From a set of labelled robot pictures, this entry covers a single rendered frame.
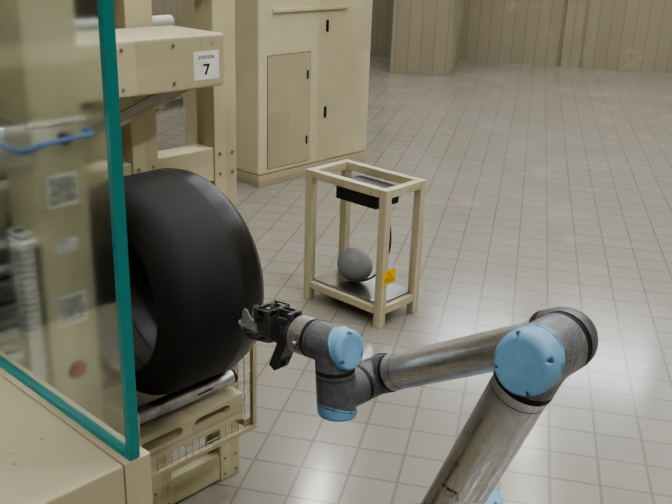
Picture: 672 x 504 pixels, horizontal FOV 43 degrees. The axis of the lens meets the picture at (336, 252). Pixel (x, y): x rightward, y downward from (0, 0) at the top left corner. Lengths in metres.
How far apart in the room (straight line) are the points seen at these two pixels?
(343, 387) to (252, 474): 1.71
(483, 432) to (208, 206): 0.91
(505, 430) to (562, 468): 2.18
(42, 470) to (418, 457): 2.47
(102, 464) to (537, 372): 0.73
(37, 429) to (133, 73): 1.13
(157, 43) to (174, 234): 0.59
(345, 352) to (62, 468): 0.70
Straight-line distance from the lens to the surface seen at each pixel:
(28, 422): 1.57
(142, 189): 2.14
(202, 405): 2.36
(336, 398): 1.92
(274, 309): 2.01
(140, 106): 2.55
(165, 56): 2.42
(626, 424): 4.20
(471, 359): 1.79
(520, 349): 1.52
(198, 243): 2.07
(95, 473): 1.42
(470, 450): 1.68
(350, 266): 4.92
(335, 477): 3.57
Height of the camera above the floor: 2.07
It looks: 21 degrees down
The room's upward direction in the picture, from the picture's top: 2 degrees clockwise
